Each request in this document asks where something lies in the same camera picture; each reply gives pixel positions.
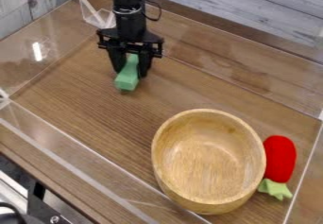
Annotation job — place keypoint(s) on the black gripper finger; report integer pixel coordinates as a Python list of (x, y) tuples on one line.
[(144, 64), (118, 57)]

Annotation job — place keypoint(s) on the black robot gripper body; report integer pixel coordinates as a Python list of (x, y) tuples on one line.
[(128, 36)]

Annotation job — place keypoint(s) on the green rectangular block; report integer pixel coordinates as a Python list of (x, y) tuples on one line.
[(127, 78)]

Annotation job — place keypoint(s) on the brown wooden bowl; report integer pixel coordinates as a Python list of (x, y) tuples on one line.
[(208, 160)]

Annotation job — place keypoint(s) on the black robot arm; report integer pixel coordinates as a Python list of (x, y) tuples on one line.
[(132, 5)]

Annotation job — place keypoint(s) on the red plush strawberry toy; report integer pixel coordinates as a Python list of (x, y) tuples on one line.
[(281, 160)]

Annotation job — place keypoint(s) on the clear acrylic corner bracket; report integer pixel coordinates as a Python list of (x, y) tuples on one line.
[(100, 18)]

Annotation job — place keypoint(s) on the black metal table bracket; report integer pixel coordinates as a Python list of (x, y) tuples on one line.
[(39, 209)]

